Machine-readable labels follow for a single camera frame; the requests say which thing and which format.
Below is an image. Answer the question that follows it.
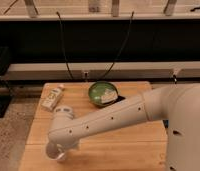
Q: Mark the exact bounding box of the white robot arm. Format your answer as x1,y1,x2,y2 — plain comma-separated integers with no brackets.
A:
46,84,200,171

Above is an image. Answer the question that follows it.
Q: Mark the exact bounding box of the green bowl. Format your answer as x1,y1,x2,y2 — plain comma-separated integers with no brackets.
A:
88,81,118,107

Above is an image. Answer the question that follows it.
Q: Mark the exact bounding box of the white block in bowl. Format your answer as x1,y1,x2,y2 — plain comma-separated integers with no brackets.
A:
101,92,117,103

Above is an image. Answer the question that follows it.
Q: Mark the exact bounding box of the black sponge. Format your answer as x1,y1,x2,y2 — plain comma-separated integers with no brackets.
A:
115,96,125,102

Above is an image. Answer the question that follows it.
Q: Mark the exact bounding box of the white carton bottle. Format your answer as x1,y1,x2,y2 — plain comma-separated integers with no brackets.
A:
42,84,64,111

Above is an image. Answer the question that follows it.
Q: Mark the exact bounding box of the black box at left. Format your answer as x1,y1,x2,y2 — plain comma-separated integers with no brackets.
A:
0,46,12,118

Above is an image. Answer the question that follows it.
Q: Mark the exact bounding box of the white wall outlet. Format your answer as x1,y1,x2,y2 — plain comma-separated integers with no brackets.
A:
82,71,89,82

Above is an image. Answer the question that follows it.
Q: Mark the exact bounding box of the left black hanging cable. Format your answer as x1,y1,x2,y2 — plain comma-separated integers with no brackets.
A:
55,11,75,80

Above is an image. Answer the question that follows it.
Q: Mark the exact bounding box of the black hanging cable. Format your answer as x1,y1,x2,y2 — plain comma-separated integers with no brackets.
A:
101,10,135,80
55,11,75,80

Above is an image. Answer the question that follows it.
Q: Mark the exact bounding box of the right black hanging cable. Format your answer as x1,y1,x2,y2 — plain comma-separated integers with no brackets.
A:
101,10,135,80

